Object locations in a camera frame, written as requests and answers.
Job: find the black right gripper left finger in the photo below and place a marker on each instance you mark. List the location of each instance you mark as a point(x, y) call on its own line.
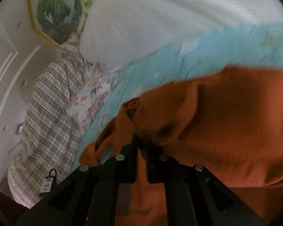
point(89, 195)

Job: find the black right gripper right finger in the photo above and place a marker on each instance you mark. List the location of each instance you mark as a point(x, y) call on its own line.
point(193, 195)

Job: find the rust orange knit sweater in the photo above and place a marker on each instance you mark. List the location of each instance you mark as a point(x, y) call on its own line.
point(230, 122)

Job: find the white tag with black loop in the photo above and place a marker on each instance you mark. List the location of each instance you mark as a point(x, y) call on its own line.
point(49, 182)

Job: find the plaid checked blanket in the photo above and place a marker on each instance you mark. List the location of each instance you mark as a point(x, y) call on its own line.
point(50, 138)

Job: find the pink floral white pillowcase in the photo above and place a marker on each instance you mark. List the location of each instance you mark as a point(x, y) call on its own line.
point(98, 84)

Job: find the light blue floral bedsheet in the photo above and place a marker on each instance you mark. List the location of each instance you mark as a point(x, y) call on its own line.
point(245, 45)

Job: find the white striped pillow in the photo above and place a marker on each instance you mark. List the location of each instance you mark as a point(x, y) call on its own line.
point(118, 32)

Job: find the framed landscape painting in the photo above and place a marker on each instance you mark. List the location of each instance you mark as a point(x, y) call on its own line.
point(56, 20)

